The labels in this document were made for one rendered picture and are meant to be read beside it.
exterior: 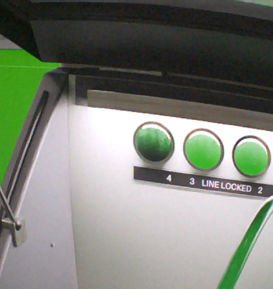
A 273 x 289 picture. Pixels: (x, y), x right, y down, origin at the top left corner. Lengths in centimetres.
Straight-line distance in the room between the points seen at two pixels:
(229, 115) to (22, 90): 269
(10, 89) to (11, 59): 14
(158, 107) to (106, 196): 15
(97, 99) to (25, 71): 258
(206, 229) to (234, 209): 5
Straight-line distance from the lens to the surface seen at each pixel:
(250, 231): 64
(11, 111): 361
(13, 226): 91
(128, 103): 93
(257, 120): 89
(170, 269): 103
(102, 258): 106
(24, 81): 353
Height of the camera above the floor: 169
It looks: 19 degrees down
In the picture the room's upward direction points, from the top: straight up
